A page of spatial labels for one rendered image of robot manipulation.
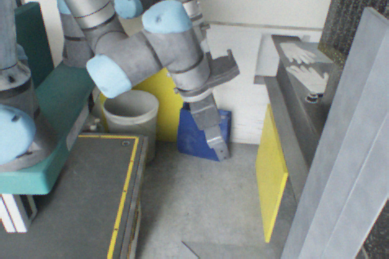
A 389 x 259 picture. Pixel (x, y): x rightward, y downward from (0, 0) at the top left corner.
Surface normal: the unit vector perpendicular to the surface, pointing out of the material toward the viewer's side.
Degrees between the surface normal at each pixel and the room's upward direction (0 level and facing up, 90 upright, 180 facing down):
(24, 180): 90
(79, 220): 0
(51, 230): 0
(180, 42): 90
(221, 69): 25
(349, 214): 90
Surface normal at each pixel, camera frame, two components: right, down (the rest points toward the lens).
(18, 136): 0.40, 0.61
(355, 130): -0.99, 0.04
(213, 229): 0.04, -0.84
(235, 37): -0.08, 0.53
